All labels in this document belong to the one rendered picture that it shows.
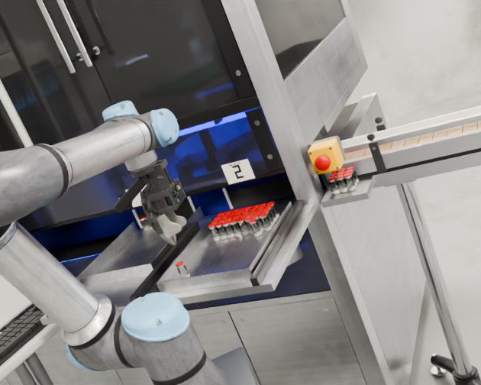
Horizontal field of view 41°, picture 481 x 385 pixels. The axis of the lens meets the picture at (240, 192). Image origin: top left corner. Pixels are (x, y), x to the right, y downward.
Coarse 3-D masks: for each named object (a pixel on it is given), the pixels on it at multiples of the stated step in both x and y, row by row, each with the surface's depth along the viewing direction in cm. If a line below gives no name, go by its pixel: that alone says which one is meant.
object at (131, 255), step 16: (128, 240) 205; (144, 240) 199; (160, 240) 194; (176, 240) 183; (112, 256) 197; (128, 256) 192; (144, 256) 187; (160, 256) 175; (96, 272) 189; (112, 272) 176; (128, 272) 174; (144, 272) 172
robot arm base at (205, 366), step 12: (204, 360) 124; (192, 372) 121; (204, 372) 123; (216, 372) 126; (156, 384) 123; (168, 384) 121; (180, 384) 120; (192, 384) 121; (204, 384) 122; (216, 384) 124; (228, 384) 127
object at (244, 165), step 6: (234, 162) 178; (240, 162) 178; (246, 162) 177; (222, 168) 181; (228, 168) 180; (234, 168) 179; (240, 168) 178; (246, 168) 178; (228, 174) 181; (234, 174) 180; (240, 174) 179; (246, 174) 179; (252, 174) 178; (228, 180) 182; (234, 180) 181; (240, 180) 180
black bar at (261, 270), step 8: (296, 200) 177; (296, 208) 172; (288, 216) 168; (296, 216) 170; (288, 224) 164; (280, 232) 161; (288, 232) 163; (280, 240) 158; (272, 248) 154; (264, 256) 151; (272, 256) 152; (264, 264) 148; (256, 272) 145; (264, 272) 147; (256, 280) 143
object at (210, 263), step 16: (288, 208) 172; (208, 224) 184; (192, 240) 175; (208, 240) 179; (224, 240) 175; (240, 240) 171; (256, 240) 167; (272, 240) 159; (192, 256) 173; (208, 256) 169; (224, 256) 165; (240, 256) 161; (256, 256) 150; (176, 272) 165; (192, 272) 163; (208, 272) 160; (224, 272) 148; (240, 272) 147; (160, 288) 157; (176, 288) 156; (192, 288) 154
